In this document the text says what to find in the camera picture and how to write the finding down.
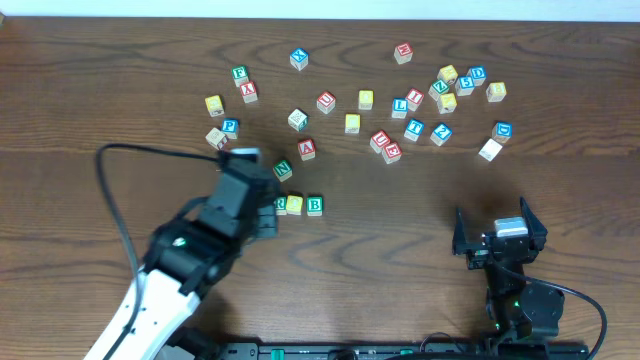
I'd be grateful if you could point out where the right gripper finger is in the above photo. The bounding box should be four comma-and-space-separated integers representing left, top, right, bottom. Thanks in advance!
520, 197, 548, 250
452, 208, 469, 255

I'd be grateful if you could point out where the green R block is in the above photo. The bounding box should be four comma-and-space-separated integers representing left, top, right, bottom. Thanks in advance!
275, 196, 287, 216

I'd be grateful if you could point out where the yellow O block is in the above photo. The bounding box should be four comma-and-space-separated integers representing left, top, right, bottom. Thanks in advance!
286, 195, 304, 215

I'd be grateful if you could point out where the green B block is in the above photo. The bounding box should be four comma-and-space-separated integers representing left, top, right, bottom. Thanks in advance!
306, 196, 324, 216

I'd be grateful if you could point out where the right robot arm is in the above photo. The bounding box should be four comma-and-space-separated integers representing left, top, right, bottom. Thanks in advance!
452, 199, 565, 358

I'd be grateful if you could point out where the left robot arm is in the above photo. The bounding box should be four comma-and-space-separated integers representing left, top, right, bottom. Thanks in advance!
86, 149, 279, 359

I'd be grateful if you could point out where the green N block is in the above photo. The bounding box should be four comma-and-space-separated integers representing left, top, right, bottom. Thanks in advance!
273, 160, 293, 182

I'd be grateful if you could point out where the red A block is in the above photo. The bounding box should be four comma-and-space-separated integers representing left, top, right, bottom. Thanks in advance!
297, 139, 316, 161

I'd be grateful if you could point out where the plain wood red-sided block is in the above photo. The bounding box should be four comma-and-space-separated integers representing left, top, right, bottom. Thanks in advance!
205, 127, 228, 150

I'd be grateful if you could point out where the plain wood block right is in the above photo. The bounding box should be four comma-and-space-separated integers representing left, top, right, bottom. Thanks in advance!
478, 138, 503, 162

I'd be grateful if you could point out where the blue P block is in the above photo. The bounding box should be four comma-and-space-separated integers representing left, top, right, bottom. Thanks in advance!
221, 118, 239, 139

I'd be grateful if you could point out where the plain wood green-sided block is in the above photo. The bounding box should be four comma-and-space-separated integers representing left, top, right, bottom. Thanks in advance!
288, 108, 309, 132

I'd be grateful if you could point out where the blue D block lower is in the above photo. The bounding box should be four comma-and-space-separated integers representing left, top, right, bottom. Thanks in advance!
491, 122, 513, 144

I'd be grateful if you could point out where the blue d block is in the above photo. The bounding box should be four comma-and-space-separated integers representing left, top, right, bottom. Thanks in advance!
491, 122, 513, 144
467, 66, 487, 87

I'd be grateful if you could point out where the blue 2 block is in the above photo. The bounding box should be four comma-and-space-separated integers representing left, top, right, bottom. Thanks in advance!
430, 123, 452, 146

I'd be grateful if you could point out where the red E block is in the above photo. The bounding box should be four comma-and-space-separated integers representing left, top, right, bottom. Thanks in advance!
382, 142, 403, 164

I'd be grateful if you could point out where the blue T block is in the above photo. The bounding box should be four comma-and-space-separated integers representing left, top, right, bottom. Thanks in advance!
404, 119, 424, 142

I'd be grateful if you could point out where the red U block upper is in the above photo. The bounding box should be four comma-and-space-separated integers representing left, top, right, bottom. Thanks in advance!
316, 91, 336, 114

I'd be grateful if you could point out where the red u block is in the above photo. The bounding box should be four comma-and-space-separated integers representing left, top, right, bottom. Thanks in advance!
316, 91, 336, 114
370, 130, 391, 154

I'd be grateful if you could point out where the red U block lower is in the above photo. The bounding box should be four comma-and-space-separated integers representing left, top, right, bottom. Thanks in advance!
370, 130, 391, 154

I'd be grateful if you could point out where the yellow block below Z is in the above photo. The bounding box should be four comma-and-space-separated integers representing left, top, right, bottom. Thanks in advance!
437, 93, 457, 114

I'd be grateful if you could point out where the green F block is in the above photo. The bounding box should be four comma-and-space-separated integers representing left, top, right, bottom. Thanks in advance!
231, 65, 249, 87

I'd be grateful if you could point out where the yellow 8 block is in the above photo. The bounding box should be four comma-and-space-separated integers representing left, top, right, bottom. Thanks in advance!
486, 82, 507, 103

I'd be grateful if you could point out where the blue L block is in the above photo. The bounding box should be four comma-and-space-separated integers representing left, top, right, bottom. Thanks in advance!
391, 98, 409, 119

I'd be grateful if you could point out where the red I block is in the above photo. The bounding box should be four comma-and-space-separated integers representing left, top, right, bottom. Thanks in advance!
405, 88, 425, 112

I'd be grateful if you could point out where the green Z block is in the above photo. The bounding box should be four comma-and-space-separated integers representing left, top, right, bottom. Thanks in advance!
428, 79, 450, 102

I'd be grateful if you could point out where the blue 5 block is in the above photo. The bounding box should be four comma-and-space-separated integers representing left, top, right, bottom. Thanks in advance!
455, 76, 475, 97

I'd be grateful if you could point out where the blue X block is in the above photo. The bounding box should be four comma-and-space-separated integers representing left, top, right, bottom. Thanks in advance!
289, 48, 309, 71

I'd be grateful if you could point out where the blue D block upper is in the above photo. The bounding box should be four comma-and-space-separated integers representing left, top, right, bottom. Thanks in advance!
467, 66, 487, 87

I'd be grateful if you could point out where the red H block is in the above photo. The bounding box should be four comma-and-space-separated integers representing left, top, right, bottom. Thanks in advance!
394, 42, 414, 65

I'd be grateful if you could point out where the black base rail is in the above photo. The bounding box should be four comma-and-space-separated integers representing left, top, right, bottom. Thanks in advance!
209, 339, 589, 360

